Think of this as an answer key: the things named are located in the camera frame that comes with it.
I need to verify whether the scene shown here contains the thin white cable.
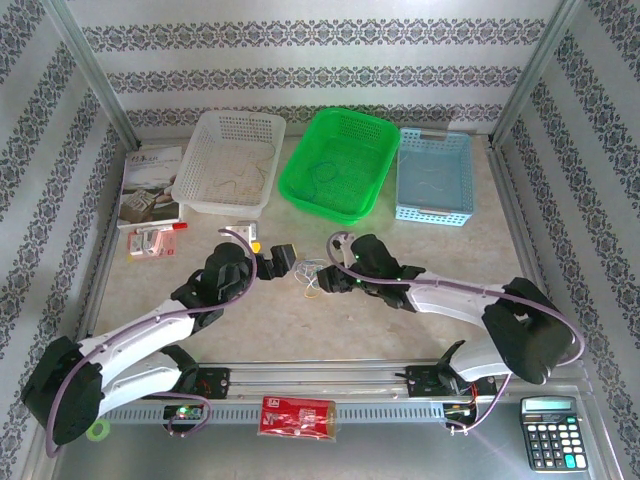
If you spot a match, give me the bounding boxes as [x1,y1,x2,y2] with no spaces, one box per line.
[398,149,447,195]

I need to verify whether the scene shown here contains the red marker pen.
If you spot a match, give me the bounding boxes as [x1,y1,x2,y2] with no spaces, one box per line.
[137,222,190,234]

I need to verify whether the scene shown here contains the pink and red package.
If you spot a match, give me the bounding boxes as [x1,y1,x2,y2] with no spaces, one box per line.
[127,227,179,261]

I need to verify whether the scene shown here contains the white plastic basket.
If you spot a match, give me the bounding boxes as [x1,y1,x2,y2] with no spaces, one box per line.
[170,109,288,220]

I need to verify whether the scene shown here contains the green plastic basket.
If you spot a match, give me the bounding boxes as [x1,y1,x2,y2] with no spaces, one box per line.
[277,107,401,227]

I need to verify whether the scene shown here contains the book with photo cover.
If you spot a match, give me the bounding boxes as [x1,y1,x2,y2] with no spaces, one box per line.
[117,144,185,230]

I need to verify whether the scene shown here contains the red foil packet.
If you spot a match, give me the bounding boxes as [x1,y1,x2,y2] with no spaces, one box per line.
[257,394,339,444]

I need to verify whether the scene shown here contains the blue plastic basket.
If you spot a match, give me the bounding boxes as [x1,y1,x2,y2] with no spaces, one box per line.
[394,126,475,229]

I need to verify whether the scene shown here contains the control board with green light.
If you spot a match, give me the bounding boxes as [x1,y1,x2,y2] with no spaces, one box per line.
[163,404,205,422]

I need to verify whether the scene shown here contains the green tape roll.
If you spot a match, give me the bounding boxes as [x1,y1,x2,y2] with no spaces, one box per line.
[85,418,111,442]

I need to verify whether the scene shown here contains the black desk calculator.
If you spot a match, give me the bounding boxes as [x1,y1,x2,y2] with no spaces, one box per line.
[519,396,589,472]

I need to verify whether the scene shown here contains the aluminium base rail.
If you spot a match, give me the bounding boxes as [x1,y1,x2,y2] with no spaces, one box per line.
[47,357,591,401]

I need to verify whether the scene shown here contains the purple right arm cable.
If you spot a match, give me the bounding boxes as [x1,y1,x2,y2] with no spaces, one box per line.
[325,230,586,436]

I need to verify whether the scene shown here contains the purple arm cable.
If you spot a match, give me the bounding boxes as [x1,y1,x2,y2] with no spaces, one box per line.
[325,230,586,436]
[45,227,259,459]

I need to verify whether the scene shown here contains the aluminium side rail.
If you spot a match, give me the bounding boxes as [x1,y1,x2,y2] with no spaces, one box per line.
[487,139,586,381]
[74,139,134,351]

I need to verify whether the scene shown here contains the grey slotted cable duct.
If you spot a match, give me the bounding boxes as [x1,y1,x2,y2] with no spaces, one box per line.
[107,405,451,426]

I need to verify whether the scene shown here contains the control board with wires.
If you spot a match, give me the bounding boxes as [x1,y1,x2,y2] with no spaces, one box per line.
[442,402,479,421]

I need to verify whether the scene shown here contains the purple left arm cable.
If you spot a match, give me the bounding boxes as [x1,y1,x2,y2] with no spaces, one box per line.
[45,227,259,459]

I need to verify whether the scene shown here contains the aluminium frame post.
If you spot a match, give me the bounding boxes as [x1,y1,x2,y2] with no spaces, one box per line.
[42,0,142,151]
[488,0,590,147]

